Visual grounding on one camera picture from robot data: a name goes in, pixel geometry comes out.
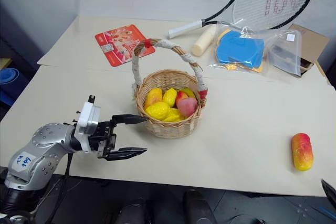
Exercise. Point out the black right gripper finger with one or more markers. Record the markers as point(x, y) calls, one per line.
point(331, 191)

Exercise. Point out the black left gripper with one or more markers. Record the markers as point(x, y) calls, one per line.
point(105, 137)

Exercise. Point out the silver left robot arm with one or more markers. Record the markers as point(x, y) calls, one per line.
point(44, 140)

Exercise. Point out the yellow bumpy lemon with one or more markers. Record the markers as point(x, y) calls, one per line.
point(157, 110)
point(170, 96)
point(174, 117)

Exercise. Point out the orange yellow mango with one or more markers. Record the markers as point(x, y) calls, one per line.
point(153, 97)

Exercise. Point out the red yellow mango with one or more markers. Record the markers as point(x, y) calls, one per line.
point(302, 151)

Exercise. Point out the pink peach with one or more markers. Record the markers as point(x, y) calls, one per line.
point(187, 106)

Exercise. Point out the red green mango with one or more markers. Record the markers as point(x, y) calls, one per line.
point(183, 94)

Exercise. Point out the red snack package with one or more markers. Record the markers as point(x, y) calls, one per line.
point(118, 43)

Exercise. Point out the cream cylindrical bottle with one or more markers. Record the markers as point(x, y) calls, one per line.
point(203, 41)

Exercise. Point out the black tennis racket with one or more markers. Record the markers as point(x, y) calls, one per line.
point(183, 28)

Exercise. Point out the blue plastic container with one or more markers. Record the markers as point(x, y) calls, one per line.
point(9, 75)

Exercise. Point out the plastic bag with blue paddles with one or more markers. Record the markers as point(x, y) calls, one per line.
point(241, 48)

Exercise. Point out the clear zip bag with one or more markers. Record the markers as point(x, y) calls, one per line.
point(283, 53)

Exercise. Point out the brown cardboard box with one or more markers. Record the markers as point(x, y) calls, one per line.
point(312, 43)

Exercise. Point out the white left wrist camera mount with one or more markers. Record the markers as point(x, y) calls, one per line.
point(86, 113)

